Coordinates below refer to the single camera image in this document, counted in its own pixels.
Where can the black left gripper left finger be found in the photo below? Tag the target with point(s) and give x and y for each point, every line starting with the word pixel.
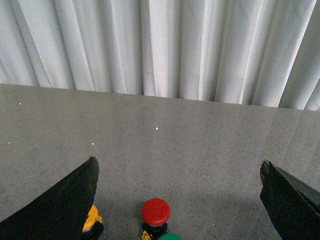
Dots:
pixel 60 212

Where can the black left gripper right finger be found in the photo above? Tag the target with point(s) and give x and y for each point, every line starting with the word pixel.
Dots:
pixel 292 206

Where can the yellow push button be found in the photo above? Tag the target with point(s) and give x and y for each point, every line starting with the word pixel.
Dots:
pixel 93 228

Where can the red push button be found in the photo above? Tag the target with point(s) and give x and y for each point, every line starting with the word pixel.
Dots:
pixel 155 214

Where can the green push button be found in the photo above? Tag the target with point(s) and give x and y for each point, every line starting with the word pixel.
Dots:
pixel 170 236

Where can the white pleated curtain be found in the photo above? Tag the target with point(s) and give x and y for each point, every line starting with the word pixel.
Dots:
pixel 249 52

